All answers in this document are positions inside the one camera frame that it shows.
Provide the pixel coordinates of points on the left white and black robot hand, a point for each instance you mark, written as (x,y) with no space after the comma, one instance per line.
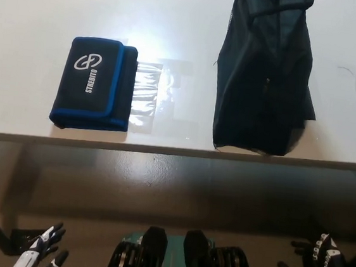
(40,246)

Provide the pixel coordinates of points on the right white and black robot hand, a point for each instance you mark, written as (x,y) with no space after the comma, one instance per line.
(323,266)

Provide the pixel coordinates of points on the clear plastic sheet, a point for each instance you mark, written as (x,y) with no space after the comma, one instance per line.
(147,95)

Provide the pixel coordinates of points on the black fabric lunch bag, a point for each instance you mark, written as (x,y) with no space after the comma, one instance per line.
(259,84)

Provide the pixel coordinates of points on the black blue tool pouch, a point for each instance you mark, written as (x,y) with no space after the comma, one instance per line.
(91,83)

